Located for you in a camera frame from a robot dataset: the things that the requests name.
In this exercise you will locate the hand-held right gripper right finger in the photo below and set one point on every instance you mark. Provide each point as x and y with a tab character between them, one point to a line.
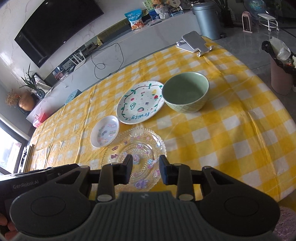
163	170

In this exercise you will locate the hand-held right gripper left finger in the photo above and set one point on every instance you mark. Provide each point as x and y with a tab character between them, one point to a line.
129	163

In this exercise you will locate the clear glass plate with stickers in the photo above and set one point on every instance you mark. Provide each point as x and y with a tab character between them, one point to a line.
141	143

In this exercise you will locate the small white plate with stickers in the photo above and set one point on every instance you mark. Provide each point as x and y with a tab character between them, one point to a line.
104	132

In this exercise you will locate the white painted plate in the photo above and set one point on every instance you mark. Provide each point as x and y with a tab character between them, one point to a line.
141	102

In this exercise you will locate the person's left hand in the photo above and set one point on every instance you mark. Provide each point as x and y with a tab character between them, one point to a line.
5	233

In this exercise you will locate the window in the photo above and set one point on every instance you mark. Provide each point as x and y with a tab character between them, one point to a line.
10	148

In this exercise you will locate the yellow checkered tablecloth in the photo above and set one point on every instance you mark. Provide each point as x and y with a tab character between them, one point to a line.
231	129

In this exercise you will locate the green ceramic bowl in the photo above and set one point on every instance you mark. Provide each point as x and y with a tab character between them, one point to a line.
185	92

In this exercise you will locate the orange round vase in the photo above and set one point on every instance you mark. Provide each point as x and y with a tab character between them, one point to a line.
26	102

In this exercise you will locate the dried flower bunch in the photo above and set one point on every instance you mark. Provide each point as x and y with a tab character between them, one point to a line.
12	98

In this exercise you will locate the teal stool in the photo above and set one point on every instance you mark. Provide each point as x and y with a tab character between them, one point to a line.
73	96

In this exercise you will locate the green plant in glass vase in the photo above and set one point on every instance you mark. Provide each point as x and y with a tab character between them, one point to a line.
30	81

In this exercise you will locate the white router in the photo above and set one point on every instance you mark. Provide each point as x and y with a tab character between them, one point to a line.
77	58

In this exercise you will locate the white folding phone stand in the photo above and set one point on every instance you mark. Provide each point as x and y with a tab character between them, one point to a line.
194	41

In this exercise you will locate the fluffy lilac garment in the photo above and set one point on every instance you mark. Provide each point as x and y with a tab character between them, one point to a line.
286	224

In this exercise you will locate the blue snack bag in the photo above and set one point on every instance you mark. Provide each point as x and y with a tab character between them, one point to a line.
135	19

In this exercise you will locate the pink waste bin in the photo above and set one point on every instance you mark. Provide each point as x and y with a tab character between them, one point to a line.
281	76

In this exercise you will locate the black television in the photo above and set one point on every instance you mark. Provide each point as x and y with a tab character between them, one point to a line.
57	27

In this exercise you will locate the basket of plush toys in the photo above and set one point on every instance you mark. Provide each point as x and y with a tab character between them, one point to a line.
163	11

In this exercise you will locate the grey pedal trash can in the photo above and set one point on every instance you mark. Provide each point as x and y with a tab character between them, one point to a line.
205	18

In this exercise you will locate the potted plant in black pot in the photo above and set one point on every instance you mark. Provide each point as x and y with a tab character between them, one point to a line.
227	16

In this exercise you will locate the white crumpled plastic bag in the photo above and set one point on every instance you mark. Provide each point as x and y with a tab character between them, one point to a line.
281	49

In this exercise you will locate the white small heater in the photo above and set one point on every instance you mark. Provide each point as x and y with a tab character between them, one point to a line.
248	22

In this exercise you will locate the white round stool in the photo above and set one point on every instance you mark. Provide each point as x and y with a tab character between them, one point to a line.
267	17

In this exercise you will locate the blue floor fan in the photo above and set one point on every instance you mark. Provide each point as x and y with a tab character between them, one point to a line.
255	5

